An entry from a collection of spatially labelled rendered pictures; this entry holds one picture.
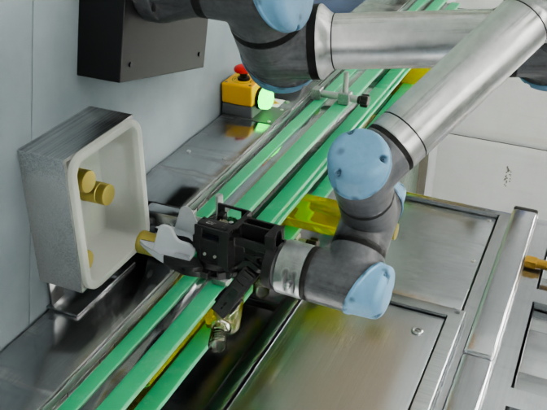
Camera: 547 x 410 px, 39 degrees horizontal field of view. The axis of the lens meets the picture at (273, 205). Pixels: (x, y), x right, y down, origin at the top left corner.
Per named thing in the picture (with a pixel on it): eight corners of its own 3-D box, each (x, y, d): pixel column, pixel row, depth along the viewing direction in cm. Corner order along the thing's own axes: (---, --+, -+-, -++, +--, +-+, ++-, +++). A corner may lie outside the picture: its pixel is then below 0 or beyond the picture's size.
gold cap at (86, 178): (55, 170, 113) (80, 176, 112) (70, 160, 116) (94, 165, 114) (59, 191, 115) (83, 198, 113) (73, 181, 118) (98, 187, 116)
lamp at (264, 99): (254, 111, 161) (268, 114, 160) (254, 91, 159) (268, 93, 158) (264, 103, 165) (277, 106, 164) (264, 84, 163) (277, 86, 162)
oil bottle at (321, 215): (259, 220, 161) (357, 243, 154) (259, 196, 158) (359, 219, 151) (270, 207, 166) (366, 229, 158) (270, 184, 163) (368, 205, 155)
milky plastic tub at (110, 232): (41, 283, 118) (89, 297, 115) (18, 150, 107) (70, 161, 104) (107, 228, 132) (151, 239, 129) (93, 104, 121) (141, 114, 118)
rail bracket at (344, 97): (308, 100, 175) (365, 110, 170) (308, 69, 171) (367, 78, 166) (314, 94, 178) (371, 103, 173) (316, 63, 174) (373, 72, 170)
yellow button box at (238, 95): (220, 113, 164) (251, 119, 161) (219, 80, 160) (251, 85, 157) (234, 102, 169) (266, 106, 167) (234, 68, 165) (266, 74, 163)
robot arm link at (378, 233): (407, 163, 101) (381, 238, 97) (411, 200, 111) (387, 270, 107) (350, 150, 104) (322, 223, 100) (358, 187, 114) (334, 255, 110)
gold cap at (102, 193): (76, 184, 119) (100, 190, 117) (90, 174, 121) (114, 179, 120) (80, 204, 120) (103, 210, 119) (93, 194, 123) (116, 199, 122)
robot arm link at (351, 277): (400, 273, 107) (381, 331, 104) (326, 253, 111) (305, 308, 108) (395, 251, 100) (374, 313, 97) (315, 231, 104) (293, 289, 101)
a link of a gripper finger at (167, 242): (139, 212, 112) (199, 223, 109) (141, 247, 114) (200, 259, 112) (129, 223, 109) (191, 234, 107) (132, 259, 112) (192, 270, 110)
